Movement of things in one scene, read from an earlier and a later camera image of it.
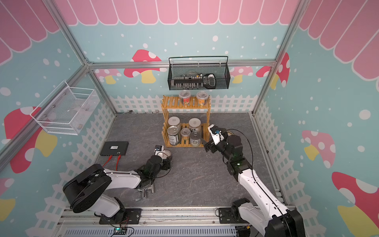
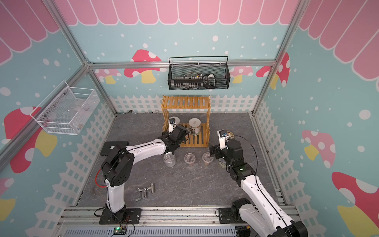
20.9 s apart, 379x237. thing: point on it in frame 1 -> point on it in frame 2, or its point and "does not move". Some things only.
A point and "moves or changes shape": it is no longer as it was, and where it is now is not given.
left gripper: [167, 164] -> [167, 134]
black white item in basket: [209, 81] does not move
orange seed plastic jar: [202, 97] -> [207, 158]
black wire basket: [199, 76] does not move
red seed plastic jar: [184, 96] -> [189, 159]
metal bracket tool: [151, 187] does not move
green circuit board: [119, 231] does not move
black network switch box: [115, 148] does not move
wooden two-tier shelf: [169, 102] does not move
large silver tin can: [194, 123] does not move
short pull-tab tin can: [195, 138] -> [222, 163]
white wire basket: [66, 109] does not move
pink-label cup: [172, 132] moves or changes shape
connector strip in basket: [188, 82] does not move
